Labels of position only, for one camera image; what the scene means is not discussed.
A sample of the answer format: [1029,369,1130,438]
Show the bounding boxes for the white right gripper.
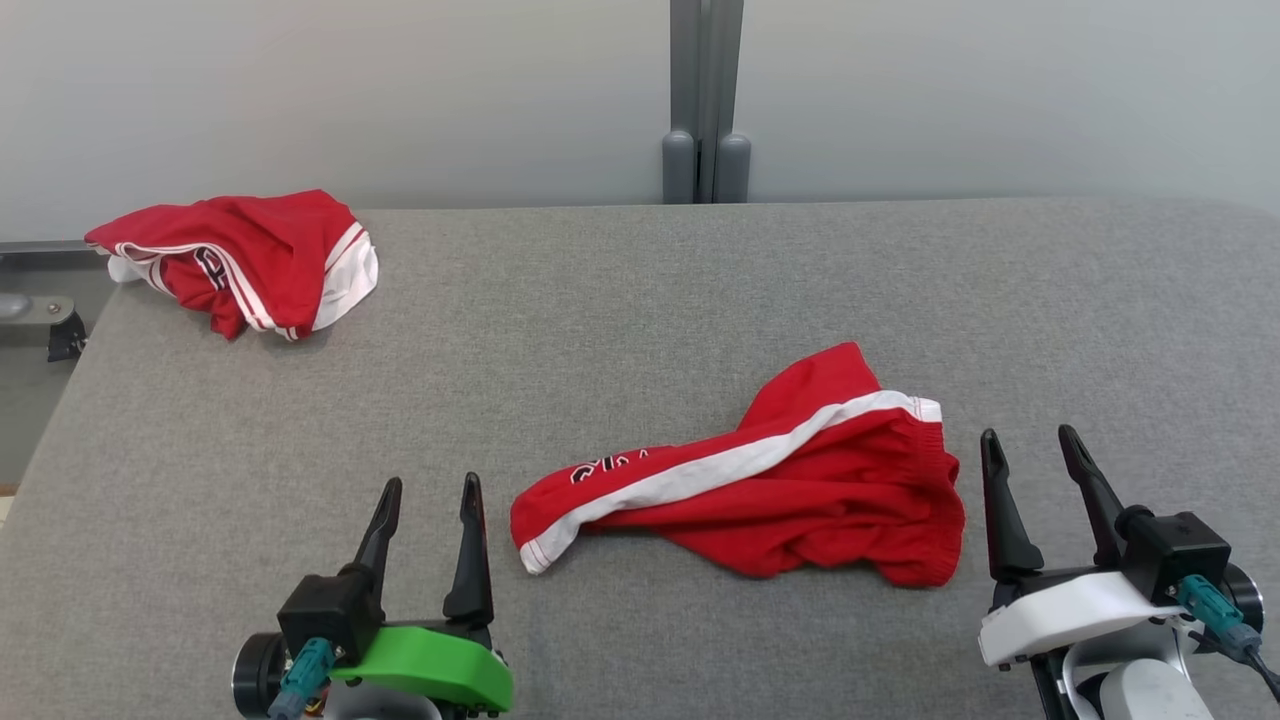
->
[978,425,1191,669]

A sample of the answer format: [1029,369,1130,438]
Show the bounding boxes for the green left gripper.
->
[330,472,514,713]

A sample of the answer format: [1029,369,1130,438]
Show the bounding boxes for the red shorts with white stripe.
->
[510,342,967,588]

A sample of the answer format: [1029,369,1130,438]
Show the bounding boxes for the red and white shirt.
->
[85,189,380,342]

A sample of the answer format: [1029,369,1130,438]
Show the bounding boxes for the teal left camera cable connector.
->
[267,638,336,720]

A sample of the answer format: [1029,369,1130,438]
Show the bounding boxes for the teal camera cable connector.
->
[267,638,336,720]
[1175,575,1280,701]

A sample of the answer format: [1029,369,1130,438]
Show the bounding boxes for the teal right camera cable connector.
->
[1175,575,1280,701]

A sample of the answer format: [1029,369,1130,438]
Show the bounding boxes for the grey metal bracket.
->
[0,292,89,363]

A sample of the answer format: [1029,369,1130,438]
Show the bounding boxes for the grey double partition post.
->
[662,0,752,205]

